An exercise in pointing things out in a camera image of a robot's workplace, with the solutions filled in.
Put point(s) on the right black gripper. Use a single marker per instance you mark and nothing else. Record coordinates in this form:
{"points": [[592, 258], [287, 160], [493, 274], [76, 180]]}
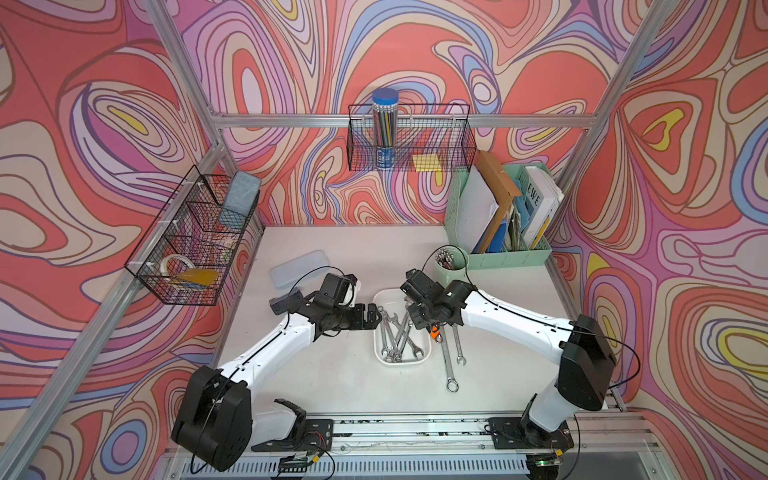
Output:
{"points": [[416, 318]]}

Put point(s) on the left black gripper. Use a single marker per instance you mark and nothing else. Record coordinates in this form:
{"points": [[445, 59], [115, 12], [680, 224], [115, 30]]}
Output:
{"points": [[359, 321]]}

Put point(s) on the white plastic storage box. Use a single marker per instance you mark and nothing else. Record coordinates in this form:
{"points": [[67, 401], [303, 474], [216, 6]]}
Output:
{"points": [[394, 301]]}

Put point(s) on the chrome Greenfield combination wrench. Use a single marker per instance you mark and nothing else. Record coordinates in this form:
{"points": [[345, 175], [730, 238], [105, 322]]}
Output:
{"points": [[390, 345]]}

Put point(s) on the chrome 18mm combination wrench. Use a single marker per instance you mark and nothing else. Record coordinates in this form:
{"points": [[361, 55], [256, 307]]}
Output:
{"points": [[404, 340]]}

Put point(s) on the small chrome wrench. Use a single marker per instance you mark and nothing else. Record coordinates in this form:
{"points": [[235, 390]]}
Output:
{"points": [[460, 358]]}

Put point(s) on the long chrome combination wrench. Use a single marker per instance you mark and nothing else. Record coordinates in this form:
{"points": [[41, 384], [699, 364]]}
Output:
{"points": [[452, 384]]}

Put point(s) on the orange handled adjustable wrench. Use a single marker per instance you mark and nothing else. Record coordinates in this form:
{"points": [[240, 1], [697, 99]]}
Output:
{"points": [[435, 334]]}

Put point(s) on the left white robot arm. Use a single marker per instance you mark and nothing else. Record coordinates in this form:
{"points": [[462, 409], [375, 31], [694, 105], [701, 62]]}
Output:
{"points": [[218, 419]]}

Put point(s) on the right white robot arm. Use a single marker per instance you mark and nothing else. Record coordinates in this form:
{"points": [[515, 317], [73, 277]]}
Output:
{"points": [[578, 347]]}

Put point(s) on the translucent box lid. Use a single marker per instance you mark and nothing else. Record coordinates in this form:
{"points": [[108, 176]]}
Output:
{"points": [[287, 273]]}

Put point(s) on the green ceramic pen cup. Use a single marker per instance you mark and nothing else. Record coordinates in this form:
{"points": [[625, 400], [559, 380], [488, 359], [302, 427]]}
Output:
{"points": [[450, 263]]}

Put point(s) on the blue folder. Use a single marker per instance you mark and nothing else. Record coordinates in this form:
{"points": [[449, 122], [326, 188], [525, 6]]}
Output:
{"points": [[497, 243]]}

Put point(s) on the green plastic file organizer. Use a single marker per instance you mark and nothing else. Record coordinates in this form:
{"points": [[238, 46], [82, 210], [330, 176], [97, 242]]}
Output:
{"points": [[470, 208]]}

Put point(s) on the orange brown folder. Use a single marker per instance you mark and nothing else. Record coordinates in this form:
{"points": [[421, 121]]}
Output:
{"points": [[504, 191]]}

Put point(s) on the yellow sticky notes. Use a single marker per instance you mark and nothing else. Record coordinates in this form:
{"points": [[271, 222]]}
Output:
{"points": [[426, 163]]}

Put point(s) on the white book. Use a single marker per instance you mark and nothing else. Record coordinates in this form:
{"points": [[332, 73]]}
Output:
{"points": [[542, 200]]}

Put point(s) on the yellow cloth pad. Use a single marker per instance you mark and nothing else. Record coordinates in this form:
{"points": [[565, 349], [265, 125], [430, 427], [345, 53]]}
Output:
{"points": [[195, 279]]}

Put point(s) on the grey blue sponge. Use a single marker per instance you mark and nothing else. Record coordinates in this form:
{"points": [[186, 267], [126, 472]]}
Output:
{"points": [[242, 193]]}

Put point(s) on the blue capped pencil tube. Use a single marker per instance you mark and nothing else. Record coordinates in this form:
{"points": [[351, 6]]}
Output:
{"points": [[385, 103]]}

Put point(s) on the clear tape roll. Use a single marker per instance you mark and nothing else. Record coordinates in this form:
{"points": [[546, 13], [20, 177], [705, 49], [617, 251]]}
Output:
{"points": [[172, 265]]}

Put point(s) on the black wire wall basket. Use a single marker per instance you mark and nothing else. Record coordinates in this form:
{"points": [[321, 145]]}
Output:
{"points": [[422, 128]]}

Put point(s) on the black wire side basket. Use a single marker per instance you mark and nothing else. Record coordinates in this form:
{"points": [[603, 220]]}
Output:
{"points": [[194, 224]]}

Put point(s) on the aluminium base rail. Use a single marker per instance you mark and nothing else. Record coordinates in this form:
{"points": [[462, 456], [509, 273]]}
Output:
{"points": [[607, 445]]}

